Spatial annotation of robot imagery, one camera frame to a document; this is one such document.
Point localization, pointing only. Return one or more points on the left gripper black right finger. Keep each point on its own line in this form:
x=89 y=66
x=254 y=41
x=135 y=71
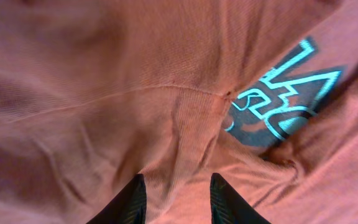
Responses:
x=228 y=207

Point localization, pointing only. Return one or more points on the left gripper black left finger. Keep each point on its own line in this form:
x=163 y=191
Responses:
x=129 y=206

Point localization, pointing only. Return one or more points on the orange McKinney Boyd soccer t-shirt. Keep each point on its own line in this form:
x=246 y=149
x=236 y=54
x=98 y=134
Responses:
x=264 y=93

